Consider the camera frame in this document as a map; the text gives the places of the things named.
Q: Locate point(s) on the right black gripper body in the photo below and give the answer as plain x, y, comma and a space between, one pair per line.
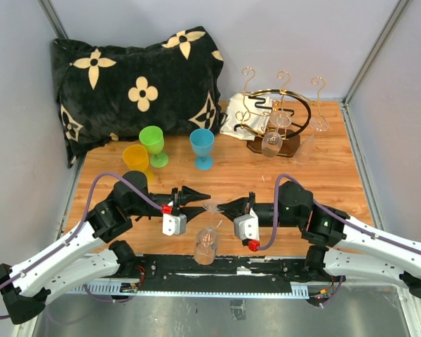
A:
260, 208

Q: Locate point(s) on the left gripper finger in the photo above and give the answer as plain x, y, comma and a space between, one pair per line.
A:
191, 212
187, 195

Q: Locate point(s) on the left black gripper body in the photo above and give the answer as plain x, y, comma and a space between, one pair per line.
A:
163, 199

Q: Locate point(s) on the brown tinted clear goblet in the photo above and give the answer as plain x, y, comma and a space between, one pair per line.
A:
207, 239

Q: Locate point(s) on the short clear wine glass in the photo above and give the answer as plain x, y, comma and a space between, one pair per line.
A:
272, 140

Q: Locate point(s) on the gold and black wine glass rack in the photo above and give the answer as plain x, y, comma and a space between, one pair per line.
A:
294, 130

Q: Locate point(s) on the tall clear champagne flute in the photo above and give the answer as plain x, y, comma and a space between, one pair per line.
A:
307, 147

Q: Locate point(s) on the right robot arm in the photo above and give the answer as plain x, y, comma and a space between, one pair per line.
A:
340, 246

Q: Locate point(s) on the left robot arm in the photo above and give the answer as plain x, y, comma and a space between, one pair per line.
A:
92, 248

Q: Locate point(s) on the yellow plastic goblet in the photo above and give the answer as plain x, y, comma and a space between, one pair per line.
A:
137, 159

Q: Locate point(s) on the blue plastic goblet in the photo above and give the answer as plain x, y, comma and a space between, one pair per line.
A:
202, 142

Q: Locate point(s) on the green plastic goblet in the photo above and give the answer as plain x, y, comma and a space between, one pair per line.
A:
151, 137

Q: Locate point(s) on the folded cream cloth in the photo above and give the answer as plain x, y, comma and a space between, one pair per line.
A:
242, 110

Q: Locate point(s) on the black floral plush pillow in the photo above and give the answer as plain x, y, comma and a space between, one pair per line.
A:
110, 93

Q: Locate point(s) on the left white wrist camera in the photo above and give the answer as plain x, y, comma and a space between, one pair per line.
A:
172, 224

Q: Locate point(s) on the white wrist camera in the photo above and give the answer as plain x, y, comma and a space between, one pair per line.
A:
246, 228
172, 224

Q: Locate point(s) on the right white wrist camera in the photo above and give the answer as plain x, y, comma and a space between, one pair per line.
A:
246, 228

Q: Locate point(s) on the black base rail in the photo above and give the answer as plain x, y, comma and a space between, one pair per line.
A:
236, 275

